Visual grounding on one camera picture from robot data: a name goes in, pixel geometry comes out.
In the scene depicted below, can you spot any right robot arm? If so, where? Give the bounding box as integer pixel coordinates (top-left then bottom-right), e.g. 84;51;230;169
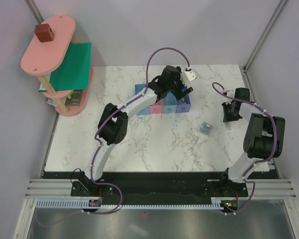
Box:
218;88;286;196

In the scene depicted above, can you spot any green folder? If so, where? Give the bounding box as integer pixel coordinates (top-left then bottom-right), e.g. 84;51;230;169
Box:
44;43;92;92

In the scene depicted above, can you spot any light blue bin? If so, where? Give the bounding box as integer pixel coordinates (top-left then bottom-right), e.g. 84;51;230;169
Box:
163;94;177;114
135;84;150;117

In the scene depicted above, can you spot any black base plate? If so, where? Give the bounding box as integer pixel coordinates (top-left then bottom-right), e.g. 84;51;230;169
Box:
41;171;281;205

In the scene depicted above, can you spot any white cable duct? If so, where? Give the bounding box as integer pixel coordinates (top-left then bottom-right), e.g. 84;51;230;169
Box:
36;199;223;210

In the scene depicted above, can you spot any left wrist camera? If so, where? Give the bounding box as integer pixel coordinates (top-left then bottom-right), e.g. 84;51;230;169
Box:
181;70;197;86

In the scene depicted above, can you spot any purple plastic bin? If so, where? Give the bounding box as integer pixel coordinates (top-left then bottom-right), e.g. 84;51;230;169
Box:
176;95;191;113

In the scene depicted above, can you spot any light blue bin leftmost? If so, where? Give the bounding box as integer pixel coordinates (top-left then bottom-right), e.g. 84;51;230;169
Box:
135;84;150;117

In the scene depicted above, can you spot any brown wooden block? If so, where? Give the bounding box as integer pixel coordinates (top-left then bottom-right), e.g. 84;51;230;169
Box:
34;23;54;42

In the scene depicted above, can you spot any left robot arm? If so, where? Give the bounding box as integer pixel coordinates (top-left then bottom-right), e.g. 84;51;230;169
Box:
82;65;197;196

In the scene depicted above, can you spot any pink wooden shelf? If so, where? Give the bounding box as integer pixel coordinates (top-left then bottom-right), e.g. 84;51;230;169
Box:
20;15;93;116

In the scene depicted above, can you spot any pink plastic bin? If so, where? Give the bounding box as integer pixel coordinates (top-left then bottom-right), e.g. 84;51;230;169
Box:
149;100;163;115

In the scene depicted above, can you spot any black Canon setup booklet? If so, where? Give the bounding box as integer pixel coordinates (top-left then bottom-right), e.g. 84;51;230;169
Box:
65;90;83;107

